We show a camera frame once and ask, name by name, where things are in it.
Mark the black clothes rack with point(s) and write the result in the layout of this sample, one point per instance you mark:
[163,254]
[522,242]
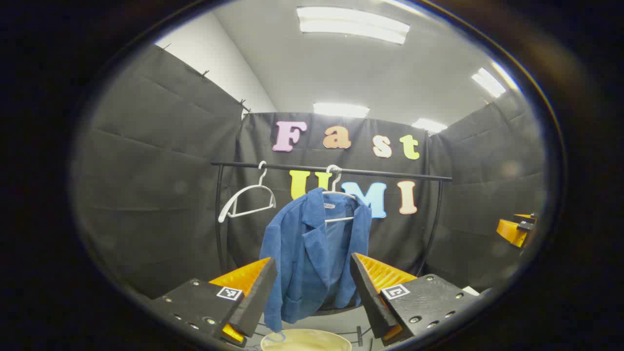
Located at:
[390,174]

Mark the white plastic hanger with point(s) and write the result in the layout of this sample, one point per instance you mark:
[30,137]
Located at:
[336,220]
[246,191]

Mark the cream laundry hamper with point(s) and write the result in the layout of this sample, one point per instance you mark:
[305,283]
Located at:
[304,341]

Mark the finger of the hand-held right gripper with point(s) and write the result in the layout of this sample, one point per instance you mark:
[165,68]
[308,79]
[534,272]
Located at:
[511,233]

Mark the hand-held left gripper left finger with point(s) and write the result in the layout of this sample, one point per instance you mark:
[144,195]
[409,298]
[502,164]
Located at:
[256,297]

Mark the ceiling light panel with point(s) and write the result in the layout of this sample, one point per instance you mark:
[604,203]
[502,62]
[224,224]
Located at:
[489,83]
[341,110]
[353,25]
[429,125]

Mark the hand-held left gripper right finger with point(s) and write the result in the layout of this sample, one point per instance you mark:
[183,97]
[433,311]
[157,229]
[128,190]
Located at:
[368,297]

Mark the black backdrop cloth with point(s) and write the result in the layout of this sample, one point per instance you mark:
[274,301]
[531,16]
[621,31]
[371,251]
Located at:
[156,195]

